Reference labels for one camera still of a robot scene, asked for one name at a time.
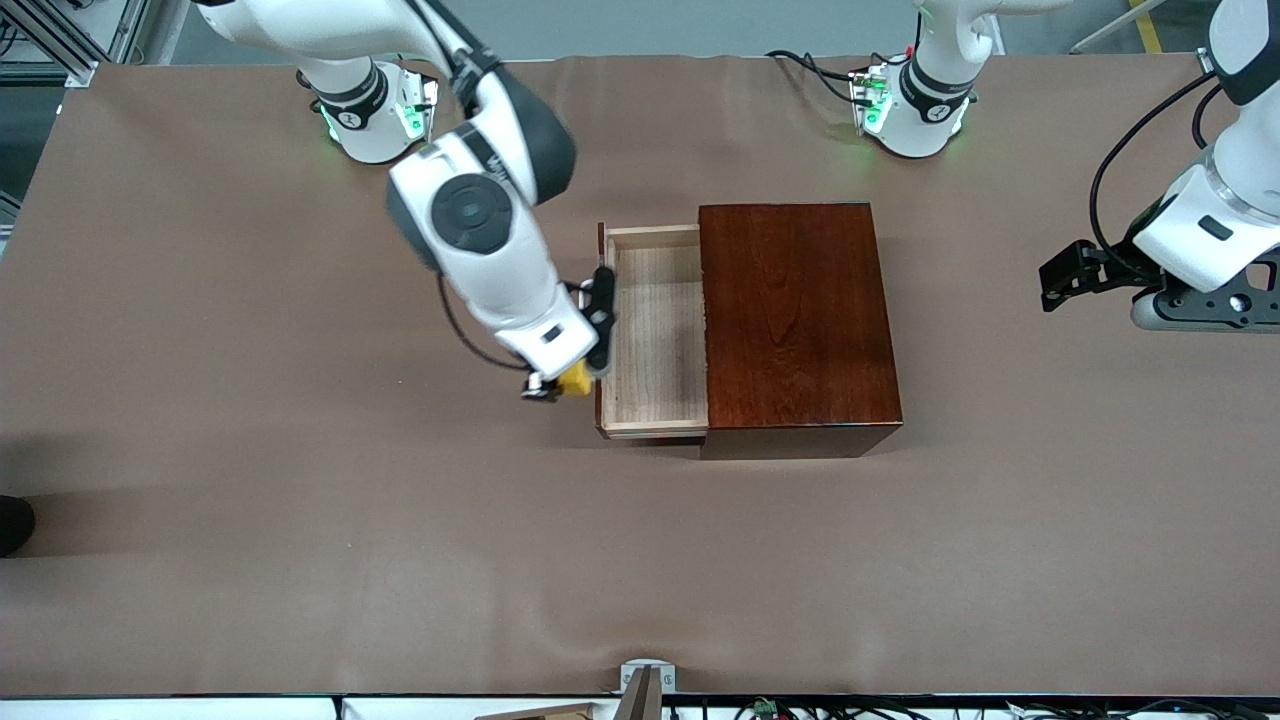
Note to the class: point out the grey mounting post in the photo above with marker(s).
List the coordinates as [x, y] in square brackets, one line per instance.
[638, 700]

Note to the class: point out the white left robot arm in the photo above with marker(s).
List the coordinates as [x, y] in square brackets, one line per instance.
[930, 100]

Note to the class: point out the black round object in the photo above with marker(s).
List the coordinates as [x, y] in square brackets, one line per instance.
[12, 525]

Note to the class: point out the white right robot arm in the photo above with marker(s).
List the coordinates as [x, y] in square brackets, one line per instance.
[480, 230]

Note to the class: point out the silver metal clamp bracket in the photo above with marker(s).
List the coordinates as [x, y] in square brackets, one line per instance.
[648, 672]

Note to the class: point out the brown table cloth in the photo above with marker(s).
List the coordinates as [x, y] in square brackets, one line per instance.
[300, 560]

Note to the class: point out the dark wooden cabinet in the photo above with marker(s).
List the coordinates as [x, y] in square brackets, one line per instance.
[800, 320]

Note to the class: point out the aluminium frame profile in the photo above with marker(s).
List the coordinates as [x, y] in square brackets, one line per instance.
[1205, 62]
[75, 55]

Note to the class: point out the yellow block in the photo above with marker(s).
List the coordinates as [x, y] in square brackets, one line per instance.
[576, 380]

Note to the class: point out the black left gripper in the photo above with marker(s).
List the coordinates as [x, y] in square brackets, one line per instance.
[1112, 263]

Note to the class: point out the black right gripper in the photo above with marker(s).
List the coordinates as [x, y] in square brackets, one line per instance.
[545, 386]

